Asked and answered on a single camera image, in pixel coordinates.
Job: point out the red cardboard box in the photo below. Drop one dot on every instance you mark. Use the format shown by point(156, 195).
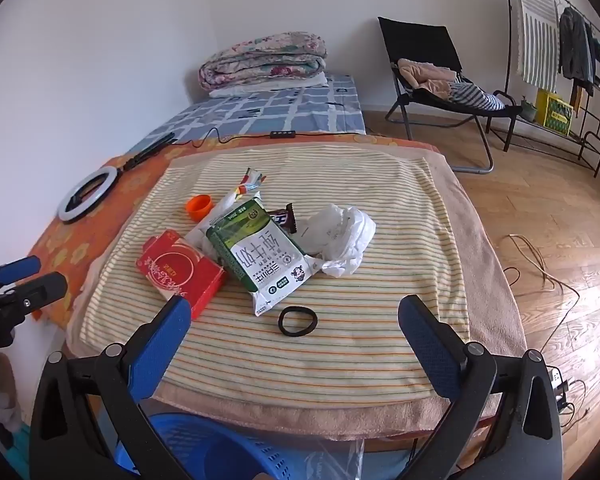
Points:
point(180, 270)

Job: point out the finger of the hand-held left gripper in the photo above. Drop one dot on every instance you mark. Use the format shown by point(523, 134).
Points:
point(22, 266)
point(37, 291)

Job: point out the small potted plant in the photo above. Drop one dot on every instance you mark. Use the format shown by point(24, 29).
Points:
point(528, 108)

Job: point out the orange plastic cap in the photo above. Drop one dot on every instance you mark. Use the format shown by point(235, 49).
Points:
point(200, 206)

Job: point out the white power strip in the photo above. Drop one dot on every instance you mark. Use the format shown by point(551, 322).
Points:
point(557, 377)

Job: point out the blue plastic basket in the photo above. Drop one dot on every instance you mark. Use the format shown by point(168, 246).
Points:
point(230, 450)

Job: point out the peach cloth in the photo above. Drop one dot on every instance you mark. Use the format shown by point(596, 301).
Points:
point(420, 72)

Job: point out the black clothes rack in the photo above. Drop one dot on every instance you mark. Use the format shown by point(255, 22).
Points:
point(508, 120)

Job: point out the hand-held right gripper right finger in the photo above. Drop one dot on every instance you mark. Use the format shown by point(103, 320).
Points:
point(425, 340)

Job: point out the black folding chair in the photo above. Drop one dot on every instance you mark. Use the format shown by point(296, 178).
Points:
point(420, 40)

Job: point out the white bag with colourful print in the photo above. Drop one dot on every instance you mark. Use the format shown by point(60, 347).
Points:
point(225, 205)

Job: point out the clear plastic liner bag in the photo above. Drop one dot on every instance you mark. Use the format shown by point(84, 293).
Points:
point(340, 460)

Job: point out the white plastic bag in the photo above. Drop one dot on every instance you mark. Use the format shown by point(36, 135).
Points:
point(345, 235)

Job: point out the person's teal trousers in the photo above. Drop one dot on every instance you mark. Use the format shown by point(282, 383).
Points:
point(16, 466)

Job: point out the yellow box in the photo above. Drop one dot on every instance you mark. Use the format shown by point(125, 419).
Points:
point(555, 115)

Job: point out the blue plaid bedsheet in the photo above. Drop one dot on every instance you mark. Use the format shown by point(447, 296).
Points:
point(280, 105)

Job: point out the folded floral quilt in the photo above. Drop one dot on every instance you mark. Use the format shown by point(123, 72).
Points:
point(265, 60)

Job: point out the black tripod stand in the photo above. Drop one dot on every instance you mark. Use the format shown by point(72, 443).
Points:
point(150, 149)

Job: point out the person's left hand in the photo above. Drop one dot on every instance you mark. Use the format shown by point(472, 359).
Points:
point(6, 390)

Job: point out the striped garment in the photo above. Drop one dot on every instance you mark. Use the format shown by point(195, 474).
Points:
point(475, 97)

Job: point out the folded white cloth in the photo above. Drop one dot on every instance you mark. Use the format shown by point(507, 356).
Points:
point(280, 87)

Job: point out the chocolate bar wrapper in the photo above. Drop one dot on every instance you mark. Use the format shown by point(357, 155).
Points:
point(282, 217)

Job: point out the green white milk pouch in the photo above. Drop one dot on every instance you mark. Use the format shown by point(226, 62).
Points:
point(260, 260)

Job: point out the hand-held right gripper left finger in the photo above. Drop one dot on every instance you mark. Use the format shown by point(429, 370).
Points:
point(167, 340)

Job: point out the hanging green striped towel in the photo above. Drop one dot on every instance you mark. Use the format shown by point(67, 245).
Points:
point(535, 35)

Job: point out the dark hanging jacket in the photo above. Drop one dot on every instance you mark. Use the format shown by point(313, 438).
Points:
point(575, 45)

